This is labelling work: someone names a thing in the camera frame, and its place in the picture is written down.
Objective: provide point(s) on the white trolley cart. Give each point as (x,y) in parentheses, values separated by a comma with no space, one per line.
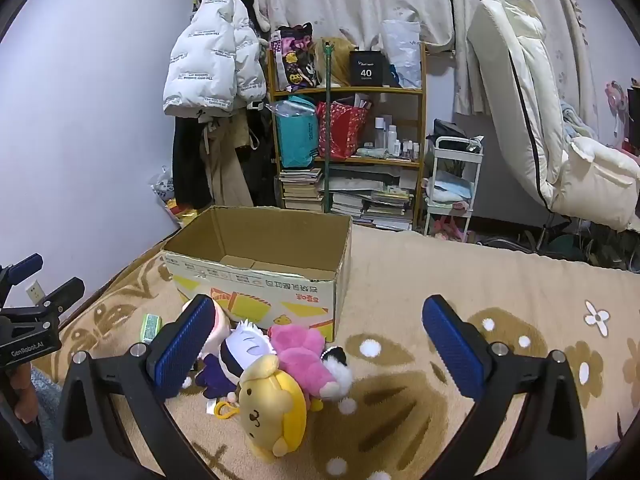
(452,180)

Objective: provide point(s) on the wooden shelf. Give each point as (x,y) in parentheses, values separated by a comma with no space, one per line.
(350,91)

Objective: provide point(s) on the beige patterned blanket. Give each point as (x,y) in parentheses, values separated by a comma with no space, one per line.
(425,290)

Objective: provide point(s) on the printed cardboard box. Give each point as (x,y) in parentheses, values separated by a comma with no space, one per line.
(280,240)

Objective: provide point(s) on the teal bag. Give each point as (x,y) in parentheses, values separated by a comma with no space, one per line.
(296,135)

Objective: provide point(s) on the black coat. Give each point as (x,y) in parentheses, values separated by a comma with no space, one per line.
(187,160)

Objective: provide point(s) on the white wall outlet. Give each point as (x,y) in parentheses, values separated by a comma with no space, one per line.
(35,291)

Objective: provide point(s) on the black hanging garment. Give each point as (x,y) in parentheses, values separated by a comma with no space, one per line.
(260,160)

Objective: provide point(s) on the beige coat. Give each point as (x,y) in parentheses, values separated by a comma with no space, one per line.
(225,170)

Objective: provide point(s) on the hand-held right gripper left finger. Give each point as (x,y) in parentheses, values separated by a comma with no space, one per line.
(185,345)

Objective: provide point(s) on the pink plush toy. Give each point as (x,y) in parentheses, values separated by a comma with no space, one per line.
(300,355)

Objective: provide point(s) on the pink white cylinder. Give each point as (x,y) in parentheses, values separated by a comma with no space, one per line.
(217,330)

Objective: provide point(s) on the clear bag of toys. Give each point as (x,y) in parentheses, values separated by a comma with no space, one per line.
(164,190)

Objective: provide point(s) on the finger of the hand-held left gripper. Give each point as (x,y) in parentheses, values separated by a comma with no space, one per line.
(25,266)
(65,292)

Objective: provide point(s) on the group of small bottles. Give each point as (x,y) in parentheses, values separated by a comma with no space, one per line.
(392,137)

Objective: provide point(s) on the person's left hand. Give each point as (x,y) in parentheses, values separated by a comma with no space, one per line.
(24,390)

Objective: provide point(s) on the fluffy white plush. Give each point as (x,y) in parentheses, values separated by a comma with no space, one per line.
(336,359)

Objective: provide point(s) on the printed black tote bag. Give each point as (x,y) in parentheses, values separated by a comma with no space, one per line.
(295,60)

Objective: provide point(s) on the dark bag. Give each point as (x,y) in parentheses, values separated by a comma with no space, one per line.
(447,129)

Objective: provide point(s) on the pink fan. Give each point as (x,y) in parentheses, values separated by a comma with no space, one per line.
(617,100)

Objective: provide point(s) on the white plastic bag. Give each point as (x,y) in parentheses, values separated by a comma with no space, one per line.
(402,52)

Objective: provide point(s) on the yellow dog plush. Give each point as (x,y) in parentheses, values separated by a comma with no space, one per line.
(270,410)

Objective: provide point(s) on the pile of magazines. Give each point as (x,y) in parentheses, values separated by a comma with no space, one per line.
(375,205)

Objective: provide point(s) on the stack of old books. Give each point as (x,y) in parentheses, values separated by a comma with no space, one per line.
(300,190)

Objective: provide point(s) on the green tissue packet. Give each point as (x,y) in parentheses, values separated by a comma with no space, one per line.
(150,327)

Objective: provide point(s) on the cream folded mattress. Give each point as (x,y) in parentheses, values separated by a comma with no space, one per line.
(525,85)

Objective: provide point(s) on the white puffer jacket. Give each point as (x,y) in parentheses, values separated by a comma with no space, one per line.
(210,50)

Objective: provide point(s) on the blond wig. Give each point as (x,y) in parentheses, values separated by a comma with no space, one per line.
(342,62)

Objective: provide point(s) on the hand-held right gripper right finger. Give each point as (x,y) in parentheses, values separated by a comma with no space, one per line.
(452,350)

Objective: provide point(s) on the white-haired purple plush doll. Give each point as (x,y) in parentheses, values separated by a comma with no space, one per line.
(245,347)

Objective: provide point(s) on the green pole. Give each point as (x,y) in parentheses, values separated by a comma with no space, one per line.
(328,135)

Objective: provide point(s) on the red patterned bag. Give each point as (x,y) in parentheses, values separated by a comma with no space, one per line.
(342,130)

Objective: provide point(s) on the black box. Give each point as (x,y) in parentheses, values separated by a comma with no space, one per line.
(366,67)

